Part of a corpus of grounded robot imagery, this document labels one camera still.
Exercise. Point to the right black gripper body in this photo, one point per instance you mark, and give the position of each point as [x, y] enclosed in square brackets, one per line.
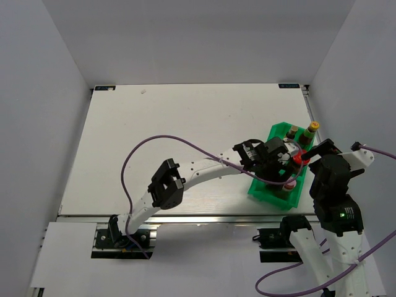
[314, 189]

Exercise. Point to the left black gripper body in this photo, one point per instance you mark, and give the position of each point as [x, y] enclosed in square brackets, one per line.
[275, 166]

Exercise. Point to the pink-lid spice jar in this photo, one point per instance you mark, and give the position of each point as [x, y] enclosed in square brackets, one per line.
[289, 187]

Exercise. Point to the green plastic bin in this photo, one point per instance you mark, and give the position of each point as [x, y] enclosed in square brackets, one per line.
[257, 188]

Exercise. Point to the tall yellow-cap sauce bottle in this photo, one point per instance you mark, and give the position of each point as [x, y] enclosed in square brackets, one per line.
[308, 134]

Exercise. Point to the red-lid jar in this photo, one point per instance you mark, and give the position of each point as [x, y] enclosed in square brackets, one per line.
[296, 162]

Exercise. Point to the small beige-cap yellow-label bottle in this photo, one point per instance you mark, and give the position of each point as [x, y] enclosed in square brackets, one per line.
[292, 132]

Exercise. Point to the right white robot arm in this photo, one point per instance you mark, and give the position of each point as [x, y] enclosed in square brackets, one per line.
[340, 218]

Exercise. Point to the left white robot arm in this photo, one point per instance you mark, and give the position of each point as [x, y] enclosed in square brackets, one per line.
[172, 179]

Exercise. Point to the blue corner label right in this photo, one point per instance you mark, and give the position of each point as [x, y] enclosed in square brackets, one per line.
[288, 85]

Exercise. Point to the blue corner label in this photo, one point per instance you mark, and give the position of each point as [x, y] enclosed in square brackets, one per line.
[104, 88]
[288, 85]

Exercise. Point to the blue corner label left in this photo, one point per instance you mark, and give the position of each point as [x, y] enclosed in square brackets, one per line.
[104, 88]

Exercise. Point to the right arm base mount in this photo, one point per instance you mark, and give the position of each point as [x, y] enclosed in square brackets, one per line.
[274, 243]

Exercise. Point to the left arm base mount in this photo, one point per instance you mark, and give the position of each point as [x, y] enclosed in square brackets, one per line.
[110, 243]

